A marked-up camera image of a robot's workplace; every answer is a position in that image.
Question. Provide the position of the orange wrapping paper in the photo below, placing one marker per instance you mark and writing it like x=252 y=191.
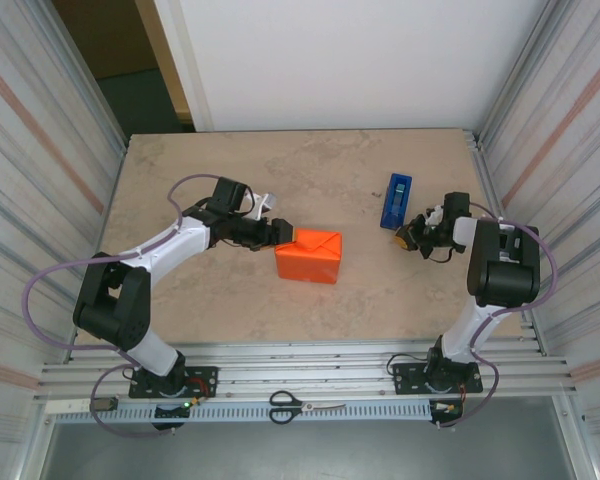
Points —
x=310 y=255

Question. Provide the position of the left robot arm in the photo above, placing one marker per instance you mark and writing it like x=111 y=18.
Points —
x=130 y=300

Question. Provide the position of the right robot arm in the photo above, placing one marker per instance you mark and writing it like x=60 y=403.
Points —
x=500 y=270

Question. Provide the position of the small tan electronics box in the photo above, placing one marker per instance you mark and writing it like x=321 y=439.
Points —
x=104 y=404

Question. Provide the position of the blue tape dispenser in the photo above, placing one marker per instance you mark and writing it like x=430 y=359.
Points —
x=395 y=200

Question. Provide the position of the black controller board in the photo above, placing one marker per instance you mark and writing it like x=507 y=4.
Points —
x=170 y=412
x=445 y=410

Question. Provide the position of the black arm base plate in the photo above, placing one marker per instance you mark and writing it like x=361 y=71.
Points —
x=205 y=375
x=405 y=380

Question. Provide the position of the white door frame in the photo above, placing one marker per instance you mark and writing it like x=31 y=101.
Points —
x=182 y=60

